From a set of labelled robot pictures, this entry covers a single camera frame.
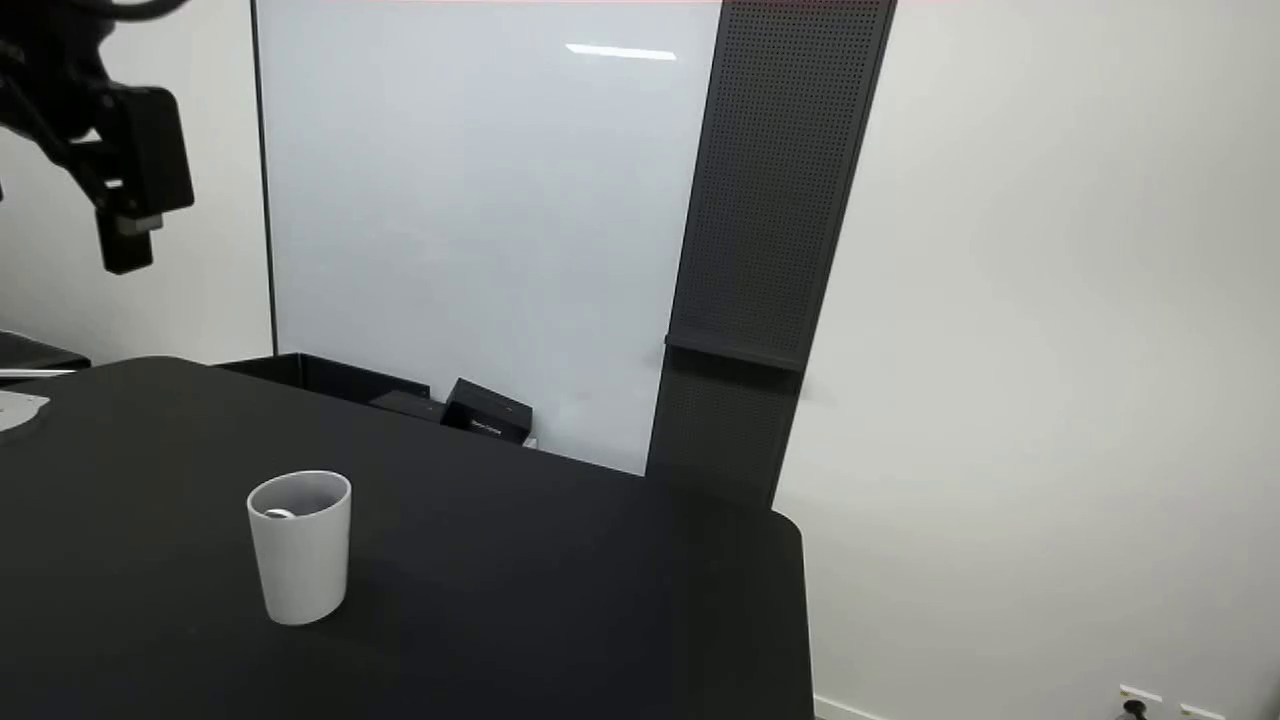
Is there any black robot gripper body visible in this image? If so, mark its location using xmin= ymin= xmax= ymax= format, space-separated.
xmin=0 ymin=0 xmax=196 ymax=276

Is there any black tray bin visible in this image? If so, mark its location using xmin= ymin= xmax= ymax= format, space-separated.
xmin=228 ymin=351 xmax=442 ymax=415

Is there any metal mounting plate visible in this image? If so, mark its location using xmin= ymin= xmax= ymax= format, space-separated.
xmin=0 ymin=389 xmax=50 ymax=431

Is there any white whiteboard panel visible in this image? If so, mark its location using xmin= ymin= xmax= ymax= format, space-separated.
xmin=256 ymin=0 xmax=719 ymax=473

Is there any white ceramic mug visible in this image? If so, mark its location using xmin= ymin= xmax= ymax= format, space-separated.
xmin=245 ymin=469 xmax=351 ymax=629

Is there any small black box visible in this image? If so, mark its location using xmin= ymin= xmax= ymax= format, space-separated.
xmin=445 ymin=380 xmax=531 ymax=445

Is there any black vertical pillar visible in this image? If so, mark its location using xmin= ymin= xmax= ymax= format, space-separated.
xmin=649 ymin=0 xmax=897 ymax=506

